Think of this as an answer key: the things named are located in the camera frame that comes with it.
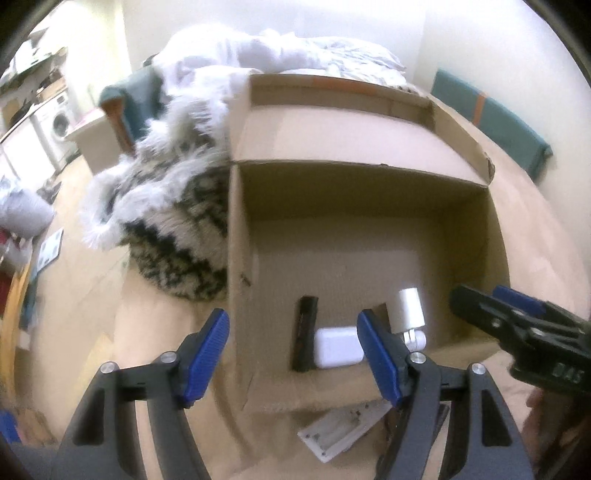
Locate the white remote control back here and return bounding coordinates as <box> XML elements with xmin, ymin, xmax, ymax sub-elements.
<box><xmin>297</xmin><ymin>399</ymin><xmax>393</xmax><ymax>463</ymax></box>

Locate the person's right hand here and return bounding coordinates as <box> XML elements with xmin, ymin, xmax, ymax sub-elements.
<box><xmin>522</xmin><ymin>388</ymin><xmax>590</xmax><ymax>479</ymax></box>

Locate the white round small plug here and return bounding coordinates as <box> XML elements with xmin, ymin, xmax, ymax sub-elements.
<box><xmin>402</xmin><ymin>329</ymin><xmax>427</xmax><ymax>352</ymax></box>

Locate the white power adapter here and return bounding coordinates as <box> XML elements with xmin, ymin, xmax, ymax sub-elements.
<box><xmin>386</xmin><ymin>287</ymin><xmax>425</xmax><ymax>334</ymax></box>

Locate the white rectangular case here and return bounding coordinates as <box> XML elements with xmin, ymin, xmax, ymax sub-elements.
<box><xmin>314</xmin><ymin>327</ymin><xmax>365</xmax><ymax>369</ymax></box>

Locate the teal cushion with orange stripe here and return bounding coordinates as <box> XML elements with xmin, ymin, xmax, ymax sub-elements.
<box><xmin>431</xmin><ymin>69</ymin><xmax>553</xmax><ymax>181</ymax></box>

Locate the black rectangular remote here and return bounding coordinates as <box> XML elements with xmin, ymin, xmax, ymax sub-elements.
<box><xmin>291</xmin><ymin>296</ymin><xmax>318</xmax><ymax>373</ymax></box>

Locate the large cardboard box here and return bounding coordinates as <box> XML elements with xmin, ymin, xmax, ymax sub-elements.
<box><xmin>228</xmin><ymin>75</ymin><xmax>509</xmax><ymax>413</ymax></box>

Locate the grey stuffed bag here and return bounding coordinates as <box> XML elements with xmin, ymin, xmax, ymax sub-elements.
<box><xmin>0</xmin><ymin>176</ymin><xmax>55</xmax><ymax>239</ymax></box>

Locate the black white shaggy blanket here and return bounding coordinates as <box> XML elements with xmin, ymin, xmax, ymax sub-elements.
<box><xmin>80</xmin><ymin>94</ymin><xmax>230</xmax><ymax>302</ymax></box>

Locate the white washing machine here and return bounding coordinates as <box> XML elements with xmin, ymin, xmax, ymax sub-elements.
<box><xmin>32</xmin><ymin>89</ymin><xmax>77</xmax><ymax>167</ymax></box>

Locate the teal armchair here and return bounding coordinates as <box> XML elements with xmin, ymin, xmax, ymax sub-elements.
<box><xmin>98</xmin><ymin>65</ymin><xmax>164</xmax><ymax>154</ymax></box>

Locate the white crumpled duvet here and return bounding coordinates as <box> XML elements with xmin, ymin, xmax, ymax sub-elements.
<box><xmin>152</xmin><ymin>30</ymin><xmax>417</xmax><ymax>96</ymax></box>

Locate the wooden chair frame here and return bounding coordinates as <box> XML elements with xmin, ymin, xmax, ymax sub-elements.
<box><xmin>1</xmin><ymin>260</ymin><xmax>32</xmax><ymax>404</ymax></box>

